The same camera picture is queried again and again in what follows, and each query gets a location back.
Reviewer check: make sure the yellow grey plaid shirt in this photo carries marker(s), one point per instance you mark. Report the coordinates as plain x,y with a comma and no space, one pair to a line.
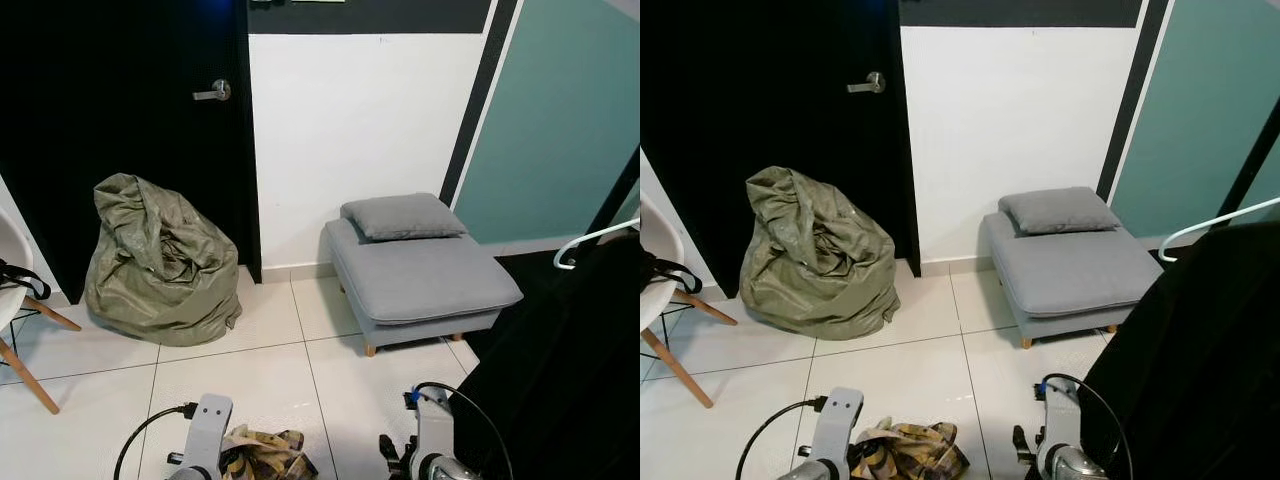
265,455
910,452

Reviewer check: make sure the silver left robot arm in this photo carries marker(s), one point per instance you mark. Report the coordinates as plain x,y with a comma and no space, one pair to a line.
815,472

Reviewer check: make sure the black hanging garment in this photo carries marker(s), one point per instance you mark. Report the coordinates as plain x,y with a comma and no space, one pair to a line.
560,380
1200,380

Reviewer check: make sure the grey upholstered footstool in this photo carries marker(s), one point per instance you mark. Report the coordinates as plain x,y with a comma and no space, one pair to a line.
1075,275
420,280

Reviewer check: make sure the black floor rug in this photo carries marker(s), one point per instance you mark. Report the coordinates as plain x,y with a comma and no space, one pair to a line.
530,270

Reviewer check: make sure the grey cushion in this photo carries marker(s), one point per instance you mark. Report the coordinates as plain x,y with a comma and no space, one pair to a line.
403,216
1060,210

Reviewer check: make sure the olive green sack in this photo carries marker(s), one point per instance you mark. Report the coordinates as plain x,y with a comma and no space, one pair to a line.
160,270
815,260

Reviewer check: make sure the black door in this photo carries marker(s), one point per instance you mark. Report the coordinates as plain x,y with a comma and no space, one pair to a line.
100,100
760,100

